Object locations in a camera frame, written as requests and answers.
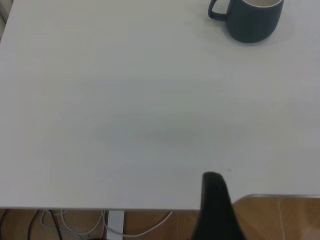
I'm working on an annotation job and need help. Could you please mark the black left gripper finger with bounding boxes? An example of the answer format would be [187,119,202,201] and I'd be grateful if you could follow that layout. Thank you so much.
[191,171,248,240]

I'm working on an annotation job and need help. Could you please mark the dark grey ceramic mug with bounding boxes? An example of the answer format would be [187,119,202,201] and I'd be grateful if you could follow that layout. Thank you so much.
[207,0,285,44]

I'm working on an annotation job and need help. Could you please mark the white table leg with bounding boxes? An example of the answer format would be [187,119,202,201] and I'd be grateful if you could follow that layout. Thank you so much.
[107,210,125,240]

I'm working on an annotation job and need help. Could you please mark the white cable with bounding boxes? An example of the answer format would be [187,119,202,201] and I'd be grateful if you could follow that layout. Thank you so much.
[101,210,174,238]
[40,209,106,236]

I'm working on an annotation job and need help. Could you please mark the black cable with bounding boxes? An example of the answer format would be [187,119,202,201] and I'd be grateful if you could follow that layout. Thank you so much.
[26,209,62,240]

